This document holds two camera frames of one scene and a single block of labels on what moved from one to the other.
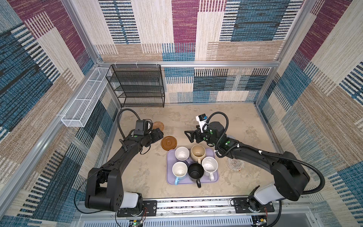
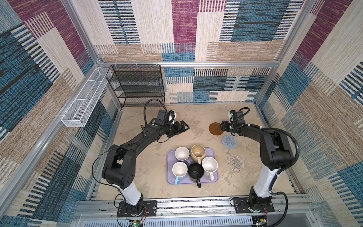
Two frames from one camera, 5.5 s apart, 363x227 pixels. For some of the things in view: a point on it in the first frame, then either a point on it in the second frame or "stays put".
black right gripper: [197, 133] -> [224, 126]
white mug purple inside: [182, 153] stays put
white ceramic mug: [209, 165] stays put
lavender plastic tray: [186, 165] stays put
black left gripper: [154, 134] -> [177, 130]
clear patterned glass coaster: [235, 164] stays put
